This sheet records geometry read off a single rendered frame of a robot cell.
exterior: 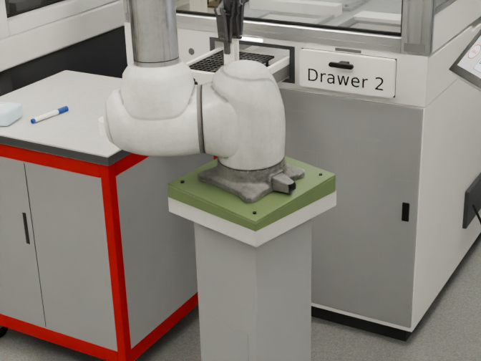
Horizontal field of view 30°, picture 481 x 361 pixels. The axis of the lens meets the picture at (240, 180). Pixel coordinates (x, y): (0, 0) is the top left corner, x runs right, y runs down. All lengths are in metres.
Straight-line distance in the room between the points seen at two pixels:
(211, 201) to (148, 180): 0.60
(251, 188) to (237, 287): 0.25
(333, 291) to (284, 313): 0.77
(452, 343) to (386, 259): 0.37
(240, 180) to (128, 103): 0.30
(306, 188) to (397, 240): 0.77
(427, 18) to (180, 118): 0.84
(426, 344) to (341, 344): 0.27
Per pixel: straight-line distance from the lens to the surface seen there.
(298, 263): 2.14
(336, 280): 2.90
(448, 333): 3.01
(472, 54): 2.31
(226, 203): 1.97
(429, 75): 2.56
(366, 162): 2.68
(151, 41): 1.93
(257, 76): 1.93
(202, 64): 2.63
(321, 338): 2.94
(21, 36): 3.10
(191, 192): 2.03
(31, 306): 2.83
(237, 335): 2.17
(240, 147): 1.96
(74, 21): 3.30
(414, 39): 2.52
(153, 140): 1.95
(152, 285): 2.70
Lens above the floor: 1.62
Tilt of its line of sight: 23 degrees down
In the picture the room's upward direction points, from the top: 2 degrees counter-clockwise
